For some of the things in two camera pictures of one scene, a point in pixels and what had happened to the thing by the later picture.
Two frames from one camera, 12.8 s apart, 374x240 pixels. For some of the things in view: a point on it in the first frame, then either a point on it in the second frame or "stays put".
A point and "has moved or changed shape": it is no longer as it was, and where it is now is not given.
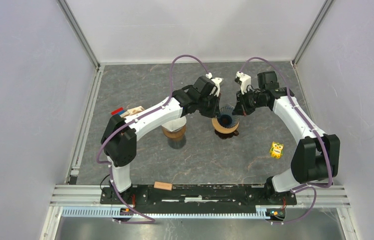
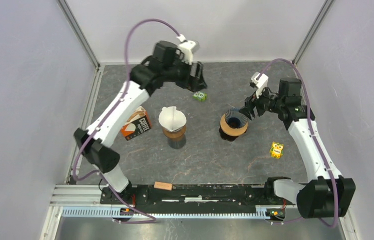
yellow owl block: x=276 y=150 stays put
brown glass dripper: x=225 y=136 has moved or changed shape
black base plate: x=198 y=199 stays put
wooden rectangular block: x=160 y=185 stays put
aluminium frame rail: x=72 y=195 stays put
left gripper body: x=209 y=106 to x=185 y=80
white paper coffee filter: x=175 y=124 stays put
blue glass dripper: x=226 y=119 has moved or changed shape
